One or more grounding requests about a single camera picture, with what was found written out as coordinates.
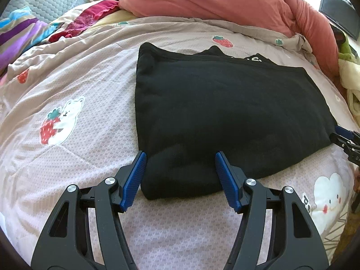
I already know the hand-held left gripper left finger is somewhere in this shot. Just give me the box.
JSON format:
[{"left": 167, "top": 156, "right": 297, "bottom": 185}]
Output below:
[{"left": 30, "top": 150, "right": 147, "bottom": 270}]

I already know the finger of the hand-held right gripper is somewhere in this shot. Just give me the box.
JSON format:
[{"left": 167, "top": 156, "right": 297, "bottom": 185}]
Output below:
[{"left": 329, "top": 125, "right": 360, "bottom": 150}]

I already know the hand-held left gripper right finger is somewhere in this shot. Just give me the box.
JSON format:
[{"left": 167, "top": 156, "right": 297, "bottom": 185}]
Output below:
[{"left": 214, "top": 150, "right": 329, "bottom": 270}]

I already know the black sweater with orange patches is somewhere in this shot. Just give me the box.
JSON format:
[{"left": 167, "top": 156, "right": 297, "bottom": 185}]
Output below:
[{"left": 134, "top": 42, "right": 338, "bottom": 201}]

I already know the cream fleece blanket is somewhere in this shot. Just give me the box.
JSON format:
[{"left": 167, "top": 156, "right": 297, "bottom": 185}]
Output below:
[{"left": 338, "top": 58, "right": 360, "bottom": 113}]

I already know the strawberry print quilt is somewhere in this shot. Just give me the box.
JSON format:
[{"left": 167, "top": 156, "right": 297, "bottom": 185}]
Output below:
[{"left": 0, "top": 8, "right": 358, "bottom": 270}]

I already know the green cloth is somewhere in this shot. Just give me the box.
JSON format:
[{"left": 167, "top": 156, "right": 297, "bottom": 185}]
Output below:
[{"left": 337, "top": 30, "right": 360, "bottom": 62}]

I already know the black rectangular panel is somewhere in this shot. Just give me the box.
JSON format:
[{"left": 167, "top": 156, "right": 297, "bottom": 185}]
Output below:
[{"left": 319, "top": 0, "right": 360, "bottom": 40}]

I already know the cream yellow cloth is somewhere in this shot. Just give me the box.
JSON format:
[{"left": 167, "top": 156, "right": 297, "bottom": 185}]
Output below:
[{"left": 93, "top": 9, "right": 147, "bottom": 27}]

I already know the dark red cloth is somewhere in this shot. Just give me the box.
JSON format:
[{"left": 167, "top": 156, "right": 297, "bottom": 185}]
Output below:
[{"left": 49, "top": 0, "right": 120, "bottom": 41}]

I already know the pink duvet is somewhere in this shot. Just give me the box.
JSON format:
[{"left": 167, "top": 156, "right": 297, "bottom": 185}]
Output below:
[{"left": 118, "top": 0, "right": 341, "bottom": 76}]

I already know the striped blue purple cloth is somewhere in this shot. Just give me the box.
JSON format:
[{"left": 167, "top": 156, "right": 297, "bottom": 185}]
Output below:
[{"left": 0, "top": 6, "right": 60, "bottom": 73}]

